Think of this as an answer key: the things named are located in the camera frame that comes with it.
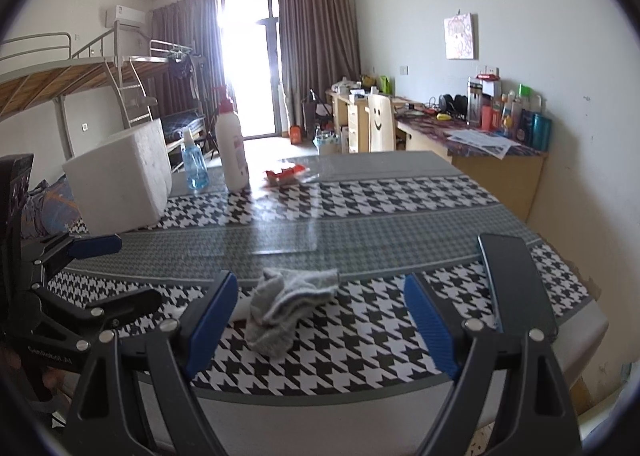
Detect basket of plastic bottles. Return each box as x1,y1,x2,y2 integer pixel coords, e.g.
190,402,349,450
314,129,341,155

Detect glass balcony door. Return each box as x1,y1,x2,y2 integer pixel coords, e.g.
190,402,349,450
217,0,281,139

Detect red snack packet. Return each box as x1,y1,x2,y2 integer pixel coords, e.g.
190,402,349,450
265,163,306,187

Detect pink cartoon wall poster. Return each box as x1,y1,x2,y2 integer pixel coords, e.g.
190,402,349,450
444,14,476,60

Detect white lotion bottle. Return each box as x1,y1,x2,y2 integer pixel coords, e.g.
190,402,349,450
212,85,251,192

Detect blue spray bottle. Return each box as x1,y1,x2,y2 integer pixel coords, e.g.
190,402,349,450
180,127,210,193

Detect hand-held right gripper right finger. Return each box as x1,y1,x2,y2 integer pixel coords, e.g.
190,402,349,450
402,275,586,456

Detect row of toiletry bottles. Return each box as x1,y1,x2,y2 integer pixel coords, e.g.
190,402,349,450
467,76,553,153

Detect grey sock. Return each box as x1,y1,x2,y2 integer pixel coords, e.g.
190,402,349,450
232,267,341,356

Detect white air conditioner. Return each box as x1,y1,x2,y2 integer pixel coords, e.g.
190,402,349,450
105,5,147,28

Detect white foam box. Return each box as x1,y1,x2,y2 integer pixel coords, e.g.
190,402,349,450
62,119,173,234

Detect black smartphone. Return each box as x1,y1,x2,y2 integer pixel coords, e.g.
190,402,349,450
477,233,559,343

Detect grey metal bunk bed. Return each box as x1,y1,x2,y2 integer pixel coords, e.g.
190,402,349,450
0,33,156,162
150,39,211,157

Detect white smiley chair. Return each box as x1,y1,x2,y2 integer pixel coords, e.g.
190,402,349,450
367,94,396,153

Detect dark hanging clothes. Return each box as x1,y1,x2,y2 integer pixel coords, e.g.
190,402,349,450
172,56,196,92

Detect houndstooth tablecloth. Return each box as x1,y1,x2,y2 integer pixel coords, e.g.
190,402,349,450
45,150,608,397

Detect light wooden desk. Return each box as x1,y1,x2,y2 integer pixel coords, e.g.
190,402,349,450
327,89,371,154

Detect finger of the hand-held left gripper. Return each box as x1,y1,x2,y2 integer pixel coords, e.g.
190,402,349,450
32,233,123,282
30,285,164,352

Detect grey metal bed ladder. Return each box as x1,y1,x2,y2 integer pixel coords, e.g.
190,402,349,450
115,56,153,129

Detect white printed paper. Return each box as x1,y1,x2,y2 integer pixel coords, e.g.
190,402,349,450
446,129,513,157

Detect blue checked bedding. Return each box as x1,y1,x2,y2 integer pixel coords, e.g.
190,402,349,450
162,112,206,142

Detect wooden desk patterned cover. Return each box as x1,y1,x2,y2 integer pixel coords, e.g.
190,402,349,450
395,111,548,222

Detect brown curtain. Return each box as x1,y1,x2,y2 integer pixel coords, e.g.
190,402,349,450
150,0,223,137
277,0,362,137

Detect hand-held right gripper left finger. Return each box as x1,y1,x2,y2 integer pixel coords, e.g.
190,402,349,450
62,270,240,456

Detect blue orange patterned quilt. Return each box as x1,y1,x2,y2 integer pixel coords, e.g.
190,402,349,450
20,176,81,239

